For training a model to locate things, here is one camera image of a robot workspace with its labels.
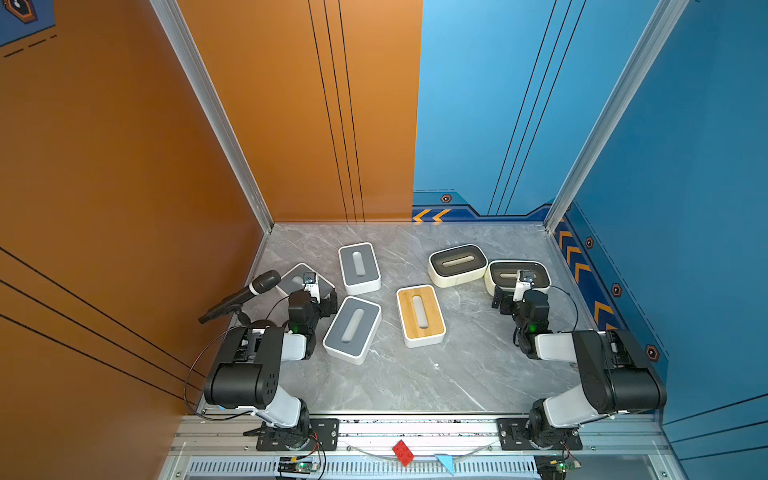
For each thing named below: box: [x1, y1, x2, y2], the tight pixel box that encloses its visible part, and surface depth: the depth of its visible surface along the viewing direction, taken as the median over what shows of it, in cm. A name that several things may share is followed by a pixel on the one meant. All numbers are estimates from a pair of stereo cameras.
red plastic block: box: [392, 439, 415, 467], surface depth 71 cm
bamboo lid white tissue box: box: [396, 284, 446, 348], surface depth 91 cm
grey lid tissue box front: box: [322, 295, 382, 365], surface depth 88 cm
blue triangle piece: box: [435, 455, 455, 476], surface depth 69 cm
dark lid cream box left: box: [428, 244, 489, 288], surface depth 102 cm
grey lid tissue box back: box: [338, 242, 381, 296], surface depth 102 cm
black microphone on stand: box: [198, 270, 281, 326], surface depth 74 cm
